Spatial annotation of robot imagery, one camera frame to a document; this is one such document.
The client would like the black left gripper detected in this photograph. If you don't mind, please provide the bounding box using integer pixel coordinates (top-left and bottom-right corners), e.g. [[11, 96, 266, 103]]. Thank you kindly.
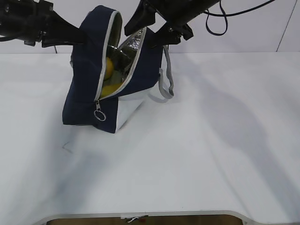
[[9, 0, 86, 47]]

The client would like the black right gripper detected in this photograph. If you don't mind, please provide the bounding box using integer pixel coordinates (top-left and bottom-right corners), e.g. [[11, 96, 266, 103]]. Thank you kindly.
[[124, 0, 195, 50]]

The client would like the navy and white lunch bag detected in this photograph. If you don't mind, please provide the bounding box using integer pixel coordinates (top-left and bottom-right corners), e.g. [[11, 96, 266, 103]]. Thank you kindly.
[[62, 5, 174, 133]]

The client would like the yellow pear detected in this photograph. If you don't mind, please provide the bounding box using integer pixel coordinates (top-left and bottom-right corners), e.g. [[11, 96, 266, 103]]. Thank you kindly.
[[104, 57, 114, 81]]

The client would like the green lidded glass container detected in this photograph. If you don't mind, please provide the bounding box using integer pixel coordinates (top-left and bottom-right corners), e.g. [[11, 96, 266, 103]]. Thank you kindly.
[[108, 70, 123, 85]]

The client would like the yellow banana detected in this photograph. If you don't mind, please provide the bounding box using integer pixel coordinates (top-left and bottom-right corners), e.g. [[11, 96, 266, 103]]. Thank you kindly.
[[100, 82, 123, 98]]

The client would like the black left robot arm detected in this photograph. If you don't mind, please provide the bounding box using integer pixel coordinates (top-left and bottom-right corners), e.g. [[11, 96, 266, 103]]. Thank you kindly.
[[0, 0, 87, 48]]

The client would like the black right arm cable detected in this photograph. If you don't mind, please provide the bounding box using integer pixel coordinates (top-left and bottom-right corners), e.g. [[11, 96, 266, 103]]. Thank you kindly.
[[205, 0, 276, 36]]

